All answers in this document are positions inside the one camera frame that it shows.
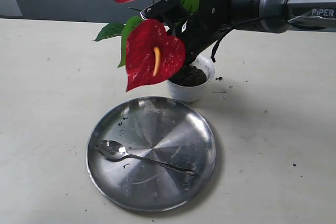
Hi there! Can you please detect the stainless steel spork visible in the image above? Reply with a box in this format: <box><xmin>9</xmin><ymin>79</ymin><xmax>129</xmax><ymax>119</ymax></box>
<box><xmin>94</xmin><ymin>140</ymin><xmax>196</xmax><ymax>176</ymax></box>

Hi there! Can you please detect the round stainless steel plate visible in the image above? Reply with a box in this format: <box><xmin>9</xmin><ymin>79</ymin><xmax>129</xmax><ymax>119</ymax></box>
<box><xmin>86</xmin><ymin>97</ymin><xmax>216</xmax><ymax>212</ymax></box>

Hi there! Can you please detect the dark soil in pot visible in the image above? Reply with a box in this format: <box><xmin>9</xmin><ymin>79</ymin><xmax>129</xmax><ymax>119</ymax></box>
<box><xmin>169</xmin><ymin>65</ymin><xmax>207</xmax><ymax>87</ymax></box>

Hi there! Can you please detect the red artificial anthurium flower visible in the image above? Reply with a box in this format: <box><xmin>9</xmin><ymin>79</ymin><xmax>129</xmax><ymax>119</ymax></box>
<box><xmin>94</xmin><ymin>0</ymin><xmax>186</xmax><ymax>91</ymax></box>

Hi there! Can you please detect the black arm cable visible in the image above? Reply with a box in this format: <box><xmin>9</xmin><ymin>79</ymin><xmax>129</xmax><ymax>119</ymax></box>
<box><xmin>209</xmin><ymin>15</ymin><xmax>287</xmax><ymax>63</ymax></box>

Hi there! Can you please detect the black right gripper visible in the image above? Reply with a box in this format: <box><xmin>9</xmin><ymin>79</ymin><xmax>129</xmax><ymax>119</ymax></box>
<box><xmin>140</xmin><ymin>0</ymin><xmax>230</xmax><ymax>64</ymax></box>

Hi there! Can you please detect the white cup with soil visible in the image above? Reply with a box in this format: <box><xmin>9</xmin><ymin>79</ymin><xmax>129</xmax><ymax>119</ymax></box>
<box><xmin>166</xmin><ymin>54</ymin><xmax>215</xmax><ymax>103</ymax></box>

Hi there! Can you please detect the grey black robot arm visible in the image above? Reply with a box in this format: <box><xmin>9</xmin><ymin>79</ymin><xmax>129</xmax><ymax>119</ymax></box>
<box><xmin>141</xmin><ymin>0</ymin><xmax>335</xmax><ymax>65</ymax></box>

